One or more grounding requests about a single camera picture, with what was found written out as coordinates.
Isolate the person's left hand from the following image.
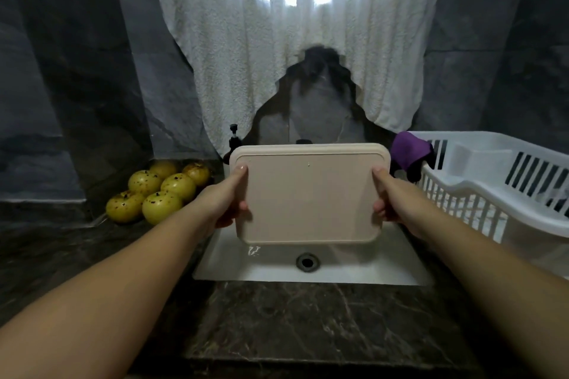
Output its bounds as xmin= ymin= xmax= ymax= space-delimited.
xmin=188 ymin=163 xmax=251 ymax=232

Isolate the beige plastic tray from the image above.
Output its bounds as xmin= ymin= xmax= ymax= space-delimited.
xmin=229 ymin=142 xmax=392 ymax=246

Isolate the white hanging towel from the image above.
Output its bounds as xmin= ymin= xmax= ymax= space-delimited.
xmin=155 ymin=0 xmax=462 ymax=158

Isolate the person's left forearm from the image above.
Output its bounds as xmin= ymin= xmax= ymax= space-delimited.
xmin=0 ymin=210 xmax=215 ymax=379

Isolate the person's right hand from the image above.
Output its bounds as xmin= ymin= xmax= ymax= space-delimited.
xmin=370 ymin=166 xmax=441 ymax=242

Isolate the purple cloth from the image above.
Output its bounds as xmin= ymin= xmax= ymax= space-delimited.
xmin=391 ymin=131 xmax=435 ymax=182

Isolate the metal sink drain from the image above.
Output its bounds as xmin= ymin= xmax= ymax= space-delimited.
xmin=295 ymin=252 xmax=321 ymax=273

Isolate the dark soap pump bottle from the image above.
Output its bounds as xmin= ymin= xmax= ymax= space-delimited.
xmin=226 ymin=123 xmax=244 ymax=153

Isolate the white plastic basket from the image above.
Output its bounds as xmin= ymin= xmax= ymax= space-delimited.
xmin=391 ymin=131 xmax=569 ymax=280

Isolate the white sink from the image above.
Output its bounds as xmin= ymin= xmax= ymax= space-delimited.
xmin=193 ymin=219 xmax=435 ymax=287

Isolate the group of yellow apples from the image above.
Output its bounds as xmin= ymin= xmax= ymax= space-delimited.
xmin=105 ymin=159 xmax=213 ymax=226

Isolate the person's right forearm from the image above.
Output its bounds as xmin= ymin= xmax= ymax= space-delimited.
xmin=413 ymin=205 xmax=569 ymax=379

